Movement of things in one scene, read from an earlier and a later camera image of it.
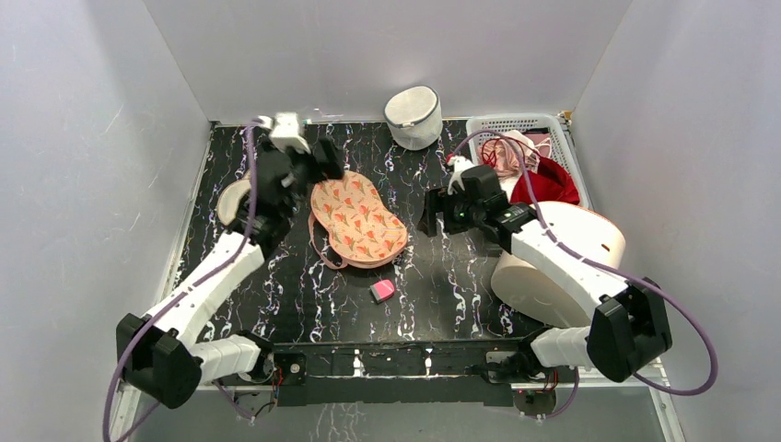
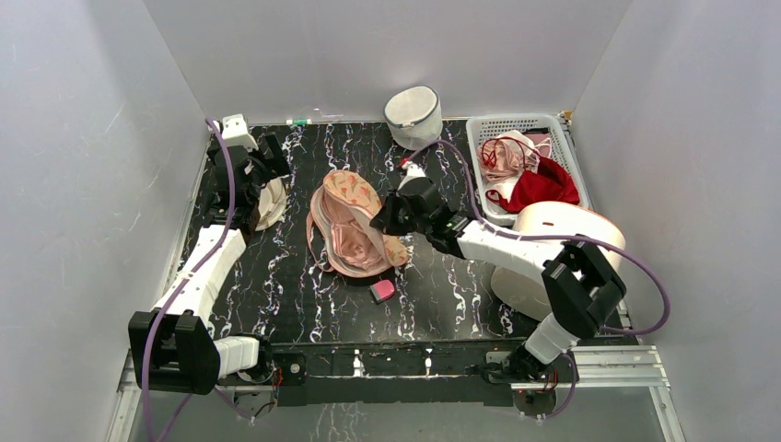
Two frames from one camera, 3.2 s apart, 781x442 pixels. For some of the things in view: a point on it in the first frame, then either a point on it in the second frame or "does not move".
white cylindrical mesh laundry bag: x=414 y=117 does not move
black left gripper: x=333 y=165 to x=276 y=167
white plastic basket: x=481 y=129 does not move
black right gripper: x=440 y=207 to x=396 y=211
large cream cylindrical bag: x=535 y=297 does not move
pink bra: x=500 y=154 does not move
